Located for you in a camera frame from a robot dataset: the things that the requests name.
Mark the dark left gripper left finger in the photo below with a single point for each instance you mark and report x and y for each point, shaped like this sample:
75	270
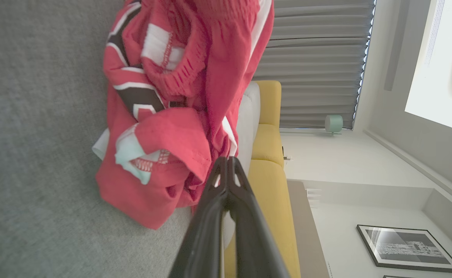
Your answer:
203	239

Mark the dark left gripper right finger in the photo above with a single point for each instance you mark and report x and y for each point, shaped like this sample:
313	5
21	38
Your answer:
255	247

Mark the red Bulls 23 jersey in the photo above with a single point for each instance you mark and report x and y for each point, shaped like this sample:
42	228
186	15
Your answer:
160	200

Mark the red shorts with white trim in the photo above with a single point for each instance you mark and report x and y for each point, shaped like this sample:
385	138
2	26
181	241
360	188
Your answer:
230	58

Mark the yellow cushion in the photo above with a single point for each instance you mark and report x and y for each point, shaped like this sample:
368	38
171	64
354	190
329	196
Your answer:
270	185

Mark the small grey sofa cushion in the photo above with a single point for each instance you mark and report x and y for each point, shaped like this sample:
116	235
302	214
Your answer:
247	123

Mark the mint green lamp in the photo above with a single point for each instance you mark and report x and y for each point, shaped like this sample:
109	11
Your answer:
333	123

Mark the black framed picture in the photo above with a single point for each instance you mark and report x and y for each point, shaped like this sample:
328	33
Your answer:
407	247

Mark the grey pleated curtain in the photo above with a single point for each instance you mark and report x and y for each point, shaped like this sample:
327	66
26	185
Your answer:
318	77

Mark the large grey sofa seat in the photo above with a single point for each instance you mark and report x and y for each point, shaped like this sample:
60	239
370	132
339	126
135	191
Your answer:
36	135

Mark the wall socket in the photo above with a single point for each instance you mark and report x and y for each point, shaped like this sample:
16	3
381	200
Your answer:
286	154

